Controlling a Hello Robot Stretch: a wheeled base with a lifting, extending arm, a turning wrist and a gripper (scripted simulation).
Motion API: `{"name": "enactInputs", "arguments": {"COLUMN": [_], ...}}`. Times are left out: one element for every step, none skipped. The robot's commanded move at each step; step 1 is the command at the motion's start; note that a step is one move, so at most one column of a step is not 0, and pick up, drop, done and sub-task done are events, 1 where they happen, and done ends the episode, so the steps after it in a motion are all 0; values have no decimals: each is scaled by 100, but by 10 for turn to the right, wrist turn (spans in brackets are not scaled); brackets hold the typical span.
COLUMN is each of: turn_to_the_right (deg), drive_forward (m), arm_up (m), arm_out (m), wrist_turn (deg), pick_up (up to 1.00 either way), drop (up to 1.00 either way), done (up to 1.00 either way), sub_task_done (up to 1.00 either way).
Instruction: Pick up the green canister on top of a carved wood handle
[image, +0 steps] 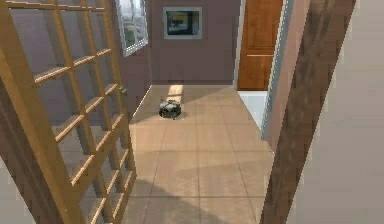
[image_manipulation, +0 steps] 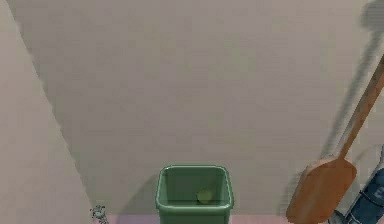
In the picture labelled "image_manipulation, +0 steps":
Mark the green round lump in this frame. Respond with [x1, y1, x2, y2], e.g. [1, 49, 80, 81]
[196, 188, 215, 205]

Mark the small grey speckled lump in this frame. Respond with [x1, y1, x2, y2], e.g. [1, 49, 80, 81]
[90, 204, 108, 223]

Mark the brown wooden paddle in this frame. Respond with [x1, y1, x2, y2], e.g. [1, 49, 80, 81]
[285, 54, 384, 224]

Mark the green square bin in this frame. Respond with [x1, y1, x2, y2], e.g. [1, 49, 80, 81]
[154, 164, 235, 224]

